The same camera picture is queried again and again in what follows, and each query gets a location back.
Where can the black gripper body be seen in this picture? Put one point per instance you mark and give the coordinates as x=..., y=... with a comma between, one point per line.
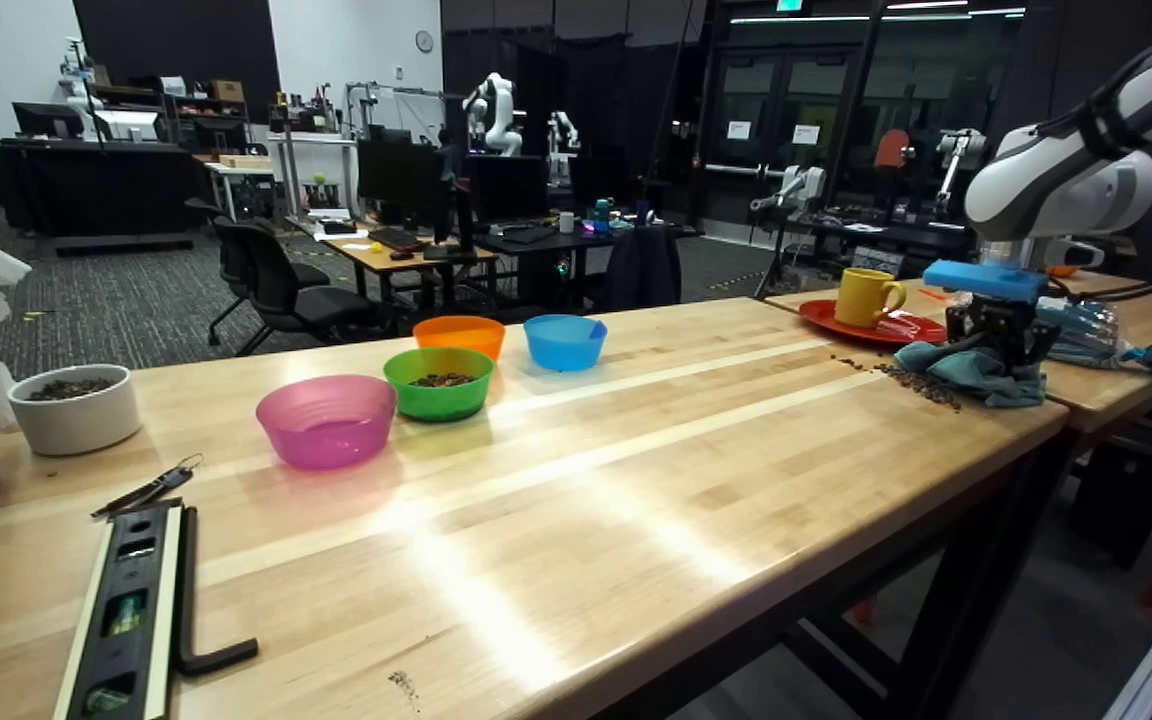
x=999, y=322

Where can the teal microfiber towel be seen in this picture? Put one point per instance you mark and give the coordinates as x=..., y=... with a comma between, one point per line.
x=968, y=380

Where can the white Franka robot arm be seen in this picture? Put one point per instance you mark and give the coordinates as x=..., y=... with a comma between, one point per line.
x=1071, y=173

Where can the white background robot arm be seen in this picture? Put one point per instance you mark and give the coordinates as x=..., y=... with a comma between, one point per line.
x=796, y=189
x=493, y=114
x=563, y=144
x=962, y=161

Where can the spilled coffee beans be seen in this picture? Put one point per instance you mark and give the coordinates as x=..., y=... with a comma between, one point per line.
x=919, y=380

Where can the clear plastic bag blue contents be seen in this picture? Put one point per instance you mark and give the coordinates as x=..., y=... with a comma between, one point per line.
x=1109, y=343

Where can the red plate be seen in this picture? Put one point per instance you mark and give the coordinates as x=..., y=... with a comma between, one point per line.
x=869, y=335

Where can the yellow ribbed mug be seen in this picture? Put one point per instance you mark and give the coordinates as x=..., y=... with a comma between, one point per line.
x=861, y=298

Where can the blue plastic bowl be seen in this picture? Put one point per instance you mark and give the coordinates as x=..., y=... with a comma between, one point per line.
x=566, y=344

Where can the orange plastic bowl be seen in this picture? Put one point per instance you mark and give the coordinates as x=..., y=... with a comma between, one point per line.
x=459, y=335

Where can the coffee beans in green bowl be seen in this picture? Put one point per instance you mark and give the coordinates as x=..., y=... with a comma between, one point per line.
x=442, y=380

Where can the green plastic bowl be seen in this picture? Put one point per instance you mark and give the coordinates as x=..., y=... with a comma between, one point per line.
x=438, y=399

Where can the wooden office desk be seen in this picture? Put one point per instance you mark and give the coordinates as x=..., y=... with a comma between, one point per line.
x=397, y=252

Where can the black computer monitor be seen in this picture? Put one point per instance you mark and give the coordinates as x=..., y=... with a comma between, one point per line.
x=403, y=173
x=48, y=117

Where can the pink plastic bowl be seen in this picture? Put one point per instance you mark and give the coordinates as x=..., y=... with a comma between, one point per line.
x=326, y=427

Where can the black office chair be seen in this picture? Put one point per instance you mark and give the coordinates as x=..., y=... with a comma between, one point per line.
x=279, y=287

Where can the black hex key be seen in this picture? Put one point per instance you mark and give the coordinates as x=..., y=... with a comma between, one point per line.
x=188, y=585

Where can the black pliers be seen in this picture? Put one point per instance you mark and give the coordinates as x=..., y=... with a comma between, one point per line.
x=145, y=489

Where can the black spirit level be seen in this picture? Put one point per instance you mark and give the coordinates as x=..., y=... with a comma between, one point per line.
x=120, y=613

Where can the black draped table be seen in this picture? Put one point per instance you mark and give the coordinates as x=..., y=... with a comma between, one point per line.
x=90, y=186

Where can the white ceramic bowl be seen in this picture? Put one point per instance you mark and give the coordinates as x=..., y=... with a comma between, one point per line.
x=72, y=418

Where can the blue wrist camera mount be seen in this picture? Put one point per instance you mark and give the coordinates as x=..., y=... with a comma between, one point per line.
x=982, y=282

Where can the wooden table black frame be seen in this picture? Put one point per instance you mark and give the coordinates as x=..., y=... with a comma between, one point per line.
x=538, y=495
x=1121, y=385

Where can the round wall clock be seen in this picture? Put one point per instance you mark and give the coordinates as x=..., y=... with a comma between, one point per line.
x=425, y=41

